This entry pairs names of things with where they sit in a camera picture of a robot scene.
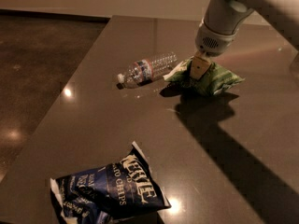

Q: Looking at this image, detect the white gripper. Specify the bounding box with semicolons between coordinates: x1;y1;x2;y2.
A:
190;0;253;80

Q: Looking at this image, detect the green jalapeno chip bag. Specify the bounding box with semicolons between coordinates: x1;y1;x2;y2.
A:
164;57;243;97

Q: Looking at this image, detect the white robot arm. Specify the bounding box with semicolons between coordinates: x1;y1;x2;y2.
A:
191;0;299;79

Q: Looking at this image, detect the clear plastic water bottle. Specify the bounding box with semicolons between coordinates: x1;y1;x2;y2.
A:
117;52;178;89

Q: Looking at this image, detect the blue Kettle chip bag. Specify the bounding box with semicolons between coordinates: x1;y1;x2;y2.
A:
50;143;171;224

